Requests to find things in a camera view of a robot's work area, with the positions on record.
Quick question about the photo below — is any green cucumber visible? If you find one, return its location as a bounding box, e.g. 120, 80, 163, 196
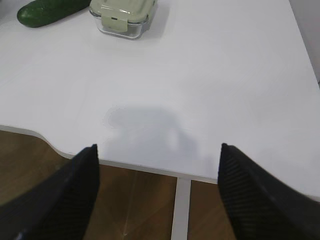
16, 0, 91, 28

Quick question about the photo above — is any glass container with green lid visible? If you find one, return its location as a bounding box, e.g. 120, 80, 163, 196
89, 0, 157, 40

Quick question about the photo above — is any white table leg bar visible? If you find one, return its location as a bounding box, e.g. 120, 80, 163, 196
171, 177, 191, 240

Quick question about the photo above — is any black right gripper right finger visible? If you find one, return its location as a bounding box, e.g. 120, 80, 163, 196
217, 143, 320, 240

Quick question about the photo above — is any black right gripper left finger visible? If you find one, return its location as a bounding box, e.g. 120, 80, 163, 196
0, 144, 100, 240

